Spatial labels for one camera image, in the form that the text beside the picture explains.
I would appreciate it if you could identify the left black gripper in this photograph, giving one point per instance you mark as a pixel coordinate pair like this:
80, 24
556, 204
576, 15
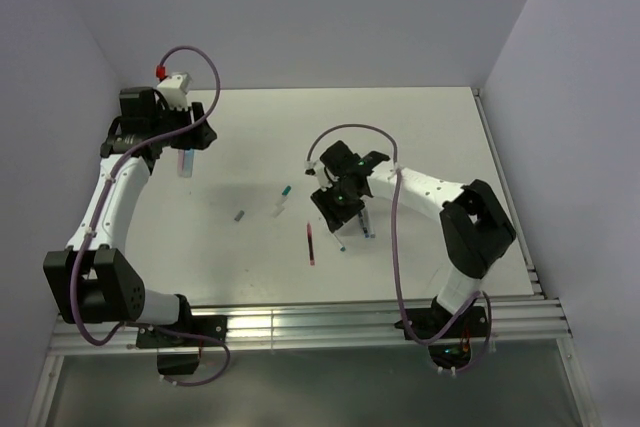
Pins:
197, 137

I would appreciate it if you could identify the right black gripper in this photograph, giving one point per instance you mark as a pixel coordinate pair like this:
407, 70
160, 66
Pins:
334, 215

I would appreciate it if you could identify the white teal marker pen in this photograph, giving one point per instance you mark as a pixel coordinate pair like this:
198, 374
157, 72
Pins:
339, 243

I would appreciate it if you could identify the pink highlighter pen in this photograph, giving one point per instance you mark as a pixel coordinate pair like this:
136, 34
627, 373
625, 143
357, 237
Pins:
181, 163

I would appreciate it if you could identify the light blue highlighter pen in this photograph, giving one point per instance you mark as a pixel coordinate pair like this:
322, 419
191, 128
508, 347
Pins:
187, 164

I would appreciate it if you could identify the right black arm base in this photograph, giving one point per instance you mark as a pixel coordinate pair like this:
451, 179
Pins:
462, 344

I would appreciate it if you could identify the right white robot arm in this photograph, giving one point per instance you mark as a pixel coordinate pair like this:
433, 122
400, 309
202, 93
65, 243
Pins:
475, 227

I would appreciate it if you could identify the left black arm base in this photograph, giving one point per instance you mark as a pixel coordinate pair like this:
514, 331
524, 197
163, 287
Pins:
179, 349

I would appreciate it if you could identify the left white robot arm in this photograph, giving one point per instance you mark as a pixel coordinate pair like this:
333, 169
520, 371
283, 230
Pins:
91, 280

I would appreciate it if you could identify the red gel pen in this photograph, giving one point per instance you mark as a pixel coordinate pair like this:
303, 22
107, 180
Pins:
311, 253

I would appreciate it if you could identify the white light blue pen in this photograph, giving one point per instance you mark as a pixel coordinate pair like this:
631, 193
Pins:
368, 225

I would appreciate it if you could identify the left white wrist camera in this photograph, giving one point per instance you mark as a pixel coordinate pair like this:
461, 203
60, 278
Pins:
175, 86

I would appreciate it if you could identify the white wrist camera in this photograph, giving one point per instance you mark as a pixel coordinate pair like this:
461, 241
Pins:
317, 170
175, 86

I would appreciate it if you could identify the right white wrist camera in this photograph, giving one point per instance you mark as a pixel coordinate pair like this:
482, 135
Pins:
317, 170

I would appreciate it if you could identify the aluminium frame rail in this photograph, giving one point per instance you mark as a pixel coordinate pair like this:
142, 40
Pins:
329, 326

